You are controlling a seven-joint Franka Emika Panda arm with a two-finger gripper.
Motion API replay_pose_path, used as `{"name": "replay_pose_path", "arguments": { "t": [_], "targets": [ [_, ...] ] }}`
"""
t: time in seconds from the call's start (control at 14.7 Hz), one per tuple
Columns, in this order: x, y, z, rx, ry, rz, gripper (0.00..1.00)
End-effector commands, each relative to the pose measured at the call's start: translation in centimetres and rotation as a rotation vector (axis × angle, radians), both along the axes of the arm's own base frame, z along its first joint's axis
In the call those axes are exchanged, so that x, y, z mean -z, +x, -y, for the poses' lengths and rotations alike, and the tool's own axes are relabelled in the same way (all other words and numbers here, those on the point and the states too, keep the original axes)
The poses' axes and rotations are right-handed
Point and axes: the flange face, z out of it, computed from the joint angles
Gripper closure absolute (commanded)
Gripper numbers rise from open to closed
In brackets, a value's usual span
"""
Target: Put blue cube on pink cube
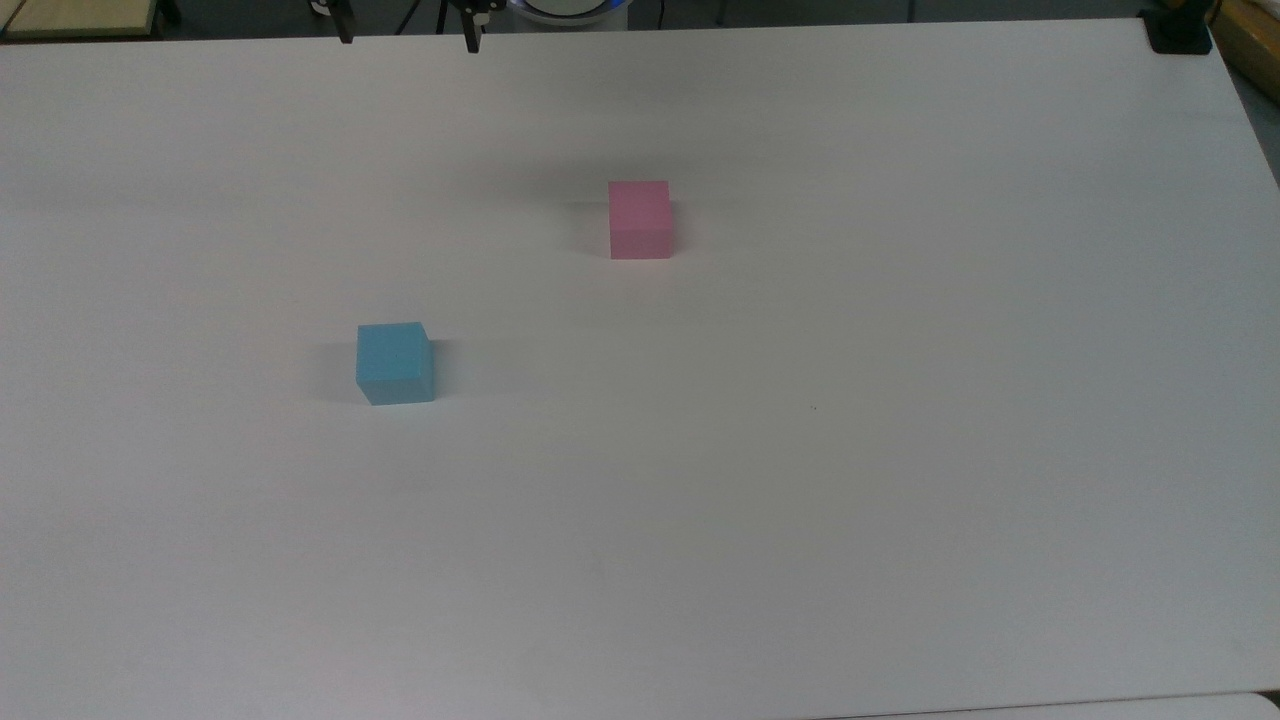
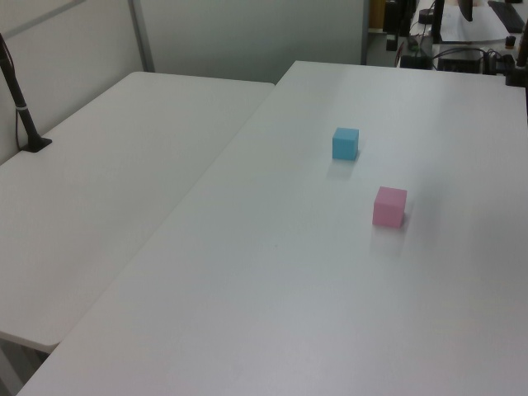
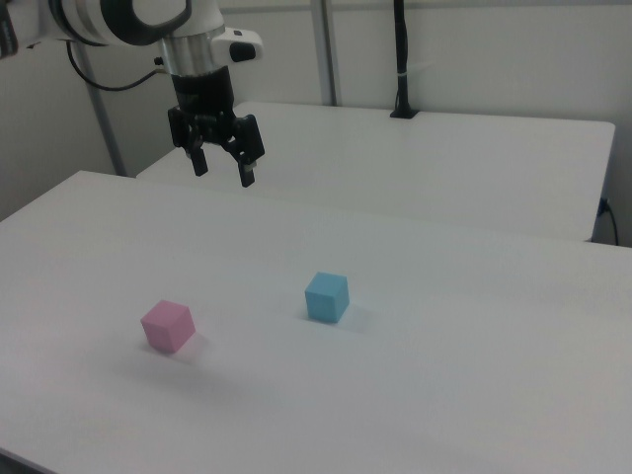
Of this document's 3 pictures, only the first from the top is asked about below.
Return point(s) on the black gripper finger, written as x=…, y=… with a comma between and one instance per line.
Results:
x=343, y=20
x=472, y=30

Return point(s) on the blue cube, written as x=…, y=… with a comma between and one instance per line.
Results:
x=394, y=362

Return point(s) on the pink cube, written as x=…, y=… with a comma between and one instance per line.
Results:
x=639, y=220

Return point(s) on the light wooden board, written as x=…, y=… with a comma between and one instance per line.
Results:
x=80, y=16

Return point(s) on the brown wooden panel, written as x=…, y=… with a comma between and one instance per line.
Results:
x=1252, y=40

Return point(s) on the black camera clamp mount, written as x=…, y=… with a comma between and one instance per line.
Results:
x=1180, y=32

